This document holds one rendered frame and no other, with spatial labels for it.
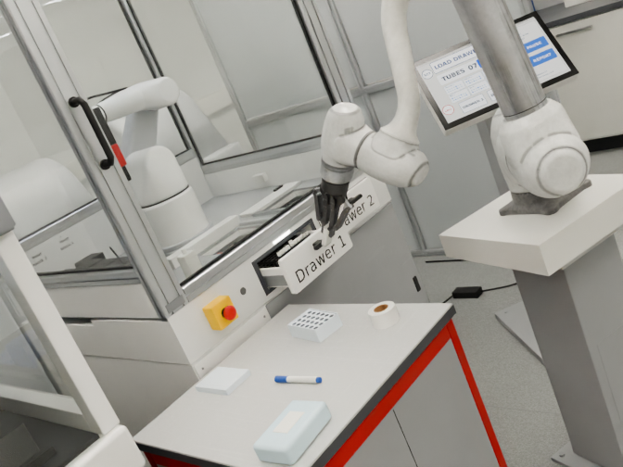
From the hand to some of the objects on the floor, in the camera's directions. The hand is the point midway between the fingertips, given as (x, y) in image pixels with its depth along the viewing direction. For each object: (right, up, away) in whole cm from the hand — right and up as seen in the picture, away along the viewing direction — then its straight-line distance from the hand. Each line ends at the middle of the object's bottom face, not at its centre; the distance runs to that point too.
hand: (327, 234), depth 200 cm
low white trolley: (+19, -100, -9) cm, 102 cm away
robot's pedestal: (+89, -65, +9) cm, 110 cm away
